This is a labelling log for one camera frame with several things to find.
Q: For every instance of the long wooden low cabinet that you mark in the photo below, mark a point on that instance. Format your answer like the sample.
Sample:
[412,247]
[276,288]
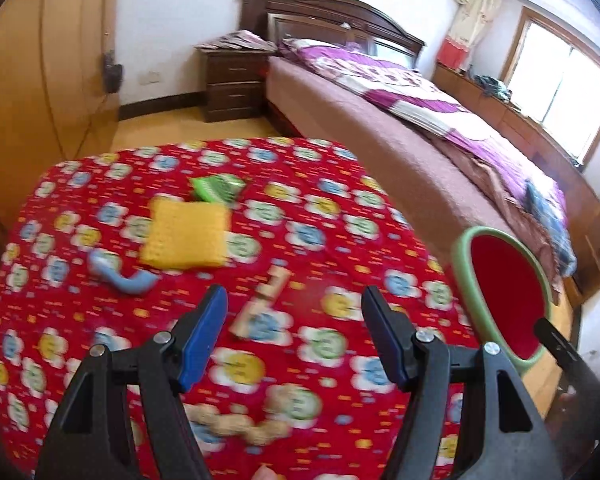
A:
[582,204]

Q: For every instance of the beige cardboard strip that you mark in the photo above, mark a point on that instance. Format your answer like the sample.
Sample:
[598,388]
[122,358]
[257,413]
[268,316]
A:
[266,295]

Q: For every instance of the orange wooden wardrobe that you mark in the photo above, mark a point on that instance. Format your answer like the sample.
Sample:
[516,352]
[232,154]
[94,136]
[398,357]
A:
[53,105]

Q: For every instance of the blue plaid pillow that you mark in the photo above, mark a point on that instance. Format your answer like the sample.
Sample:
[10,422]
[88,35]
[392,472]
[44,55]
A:
[536,205]

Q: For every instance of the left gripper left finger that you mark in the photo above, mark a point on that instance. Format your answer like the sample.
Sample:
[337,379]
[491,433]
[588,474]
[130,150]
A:
[195,335]

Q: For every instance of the purple white floral duvet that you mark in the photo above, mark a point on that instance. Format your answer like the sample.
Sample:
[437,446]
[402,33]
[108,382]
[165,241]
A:
[409,96]

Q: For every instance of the pink cloth on nightstand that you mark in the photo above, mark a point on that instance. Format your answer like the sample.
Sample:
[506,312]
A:
[241,40]

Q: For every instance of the yellow foam net pad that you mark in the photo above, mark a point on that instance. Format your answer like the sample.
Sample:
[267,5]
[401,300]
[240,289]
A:
[186,235]

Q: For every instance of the blue curved plastic handle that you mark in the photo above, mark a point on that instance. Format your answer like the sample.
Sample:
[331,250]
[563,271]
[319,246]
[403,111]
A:
[137,284]

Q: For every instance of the dark wooden nightstand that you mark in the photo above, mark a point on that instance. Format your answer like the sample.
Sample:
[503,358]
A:
[234,83]

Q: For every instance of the red bin with green rim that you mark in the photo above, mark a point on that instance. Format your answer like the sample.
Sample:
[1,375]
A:
[503,290]

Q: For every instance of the red smiley flower quilt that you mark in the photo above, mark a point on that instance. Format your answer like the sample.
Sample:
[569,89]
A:
[86,371]

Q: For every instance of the green paper wrapper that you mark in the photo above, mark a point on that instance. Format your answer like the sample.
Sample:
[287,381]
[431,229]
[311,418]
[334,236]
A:
[217,188]

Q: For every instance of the crumpled beige paper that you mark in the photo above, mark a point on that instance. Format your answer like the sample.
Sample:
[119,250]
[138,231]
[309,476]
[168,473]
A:
[237,425]

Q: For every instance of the black bag on wardrobe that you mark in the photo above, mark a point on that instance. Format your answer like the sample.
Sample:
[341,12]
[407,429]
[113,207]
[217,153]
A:
[112,73]

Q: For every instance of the pink frilled bedspread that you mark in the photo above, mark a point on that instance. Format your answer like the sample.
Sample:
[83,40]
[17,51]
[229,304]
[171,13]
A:
[525,227]

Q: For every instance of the teal clothes on cabinet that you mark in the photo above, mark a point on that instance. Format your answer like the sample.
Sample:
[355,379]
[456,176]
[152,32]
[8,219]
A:
[493,87]

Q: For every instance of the dark wooden bed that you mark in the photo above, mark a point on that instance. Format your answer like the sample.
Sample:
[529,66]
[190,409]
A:
[438,201]

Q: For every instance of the window with wooden frame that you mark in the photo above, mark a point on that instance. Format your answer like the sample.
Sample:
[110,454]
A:
[554,79]

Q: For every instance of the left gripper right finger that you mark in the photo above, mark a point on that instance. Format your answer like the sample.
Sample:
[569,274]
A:
[392,334]

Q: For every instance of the red and cream curtain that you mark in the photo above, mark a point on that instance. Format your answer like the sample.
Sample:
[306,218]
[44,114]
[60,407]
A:
[470,23]

